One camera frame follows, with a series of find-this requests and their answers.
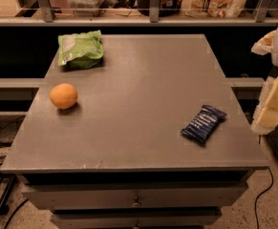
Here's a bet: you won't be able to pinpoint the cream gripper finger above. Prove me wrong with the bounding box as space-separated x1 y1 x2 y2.
251 31 275 55
251 76 278 135

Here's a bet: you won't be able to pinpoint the blue rxbar blueberry wrapper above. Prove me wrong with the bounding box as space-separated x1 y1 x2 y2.
181 105 226 144

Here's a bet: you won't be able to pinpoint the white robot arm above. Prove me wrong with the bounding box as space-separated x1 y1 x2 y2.
251 28 278 135

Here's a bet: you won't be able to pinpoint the printed snack bag on shelf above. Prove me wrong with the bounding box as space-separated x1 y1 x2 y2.
182 0 246 18

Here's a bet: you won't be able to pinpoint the green rice chip bag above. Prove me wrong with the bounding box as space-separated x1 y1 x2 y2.
58 31 104 69

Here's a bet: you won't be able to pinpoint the grey drawer cabinet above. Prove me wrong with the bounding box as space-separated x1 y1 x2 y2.
0 33 269 229

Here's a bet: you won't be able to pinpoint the upper drawer with knob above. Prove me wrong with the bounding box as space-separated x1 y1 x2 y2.
22 182 247 210

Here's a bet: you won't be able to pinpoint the orange fruit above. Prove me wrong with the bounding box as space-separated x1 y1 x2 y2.
50 83 77 109

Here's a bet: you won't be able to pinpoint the lower drawer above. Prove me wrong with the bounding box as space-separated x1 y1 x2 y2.
51 209 222 229

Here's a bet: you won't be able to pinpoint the metal shelf rail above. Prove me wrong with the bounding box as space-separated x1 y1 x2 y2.
0 0 278 27

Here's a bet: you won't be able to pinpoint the black cable on right floor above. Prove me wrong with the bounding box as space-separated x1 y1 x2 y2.
253 167 274 229

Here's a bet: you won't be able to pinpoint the black cables on left floor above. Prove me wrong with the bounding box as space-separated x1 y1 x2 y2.
0 116 29 229

